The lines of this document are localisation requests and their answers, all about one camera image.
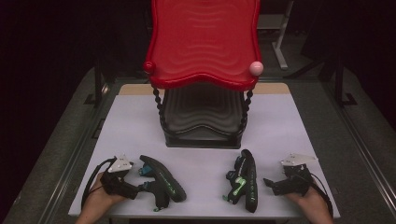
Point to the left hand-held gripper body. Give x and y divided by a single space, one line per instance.
120 186

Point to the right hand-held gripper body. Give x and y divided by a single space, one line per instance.
295 183

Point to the red and black shoe rack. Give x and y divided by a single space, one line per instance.
202 46

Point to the person's right hand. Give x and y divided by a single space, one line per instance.
311 203

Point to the person's left hand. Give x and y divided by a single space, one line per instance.
98 200

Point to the dark metal stand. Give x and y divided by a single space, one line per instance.
98 87
341 90

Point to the white metal stand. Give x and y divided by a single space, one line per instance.
281 46

